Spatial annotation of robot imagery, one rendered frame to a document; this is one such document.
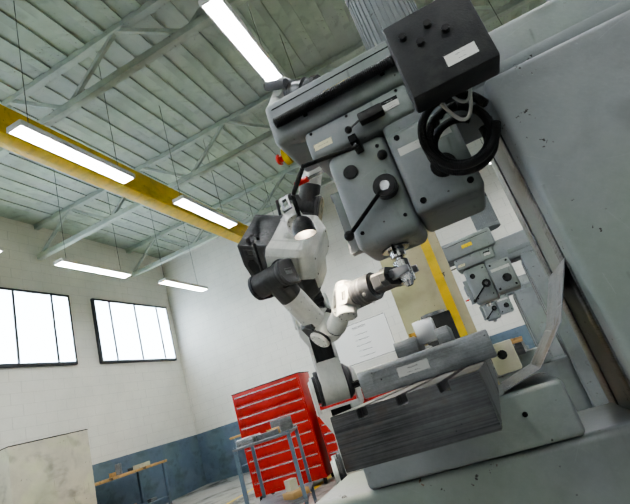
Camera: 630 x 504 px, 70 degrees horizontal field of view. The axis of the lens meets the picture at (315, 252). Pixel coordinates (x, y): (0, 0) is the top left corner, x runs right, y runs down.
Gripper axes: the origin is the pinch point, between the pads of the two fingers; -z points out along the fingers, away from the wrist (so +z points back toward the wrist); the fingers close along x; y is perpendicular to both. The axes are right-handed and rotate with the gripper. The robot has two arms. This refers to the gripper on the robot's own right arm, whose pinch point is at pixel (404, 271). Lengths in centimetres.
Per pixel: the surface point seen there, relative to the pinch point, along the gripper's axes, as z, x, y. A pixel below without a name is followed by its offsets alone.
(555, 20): -62, 11, -46
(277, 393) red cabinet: 418, 332, 2
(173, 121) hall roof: 472, 306, -491
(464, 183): -26.8, -2.8, -13.7
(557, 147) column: -50, -6, -9
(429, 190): -18.5, -5.8, -15.8
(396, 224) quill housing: -6.9, -8.1, -11.1
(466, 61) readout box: -44, -23, -31
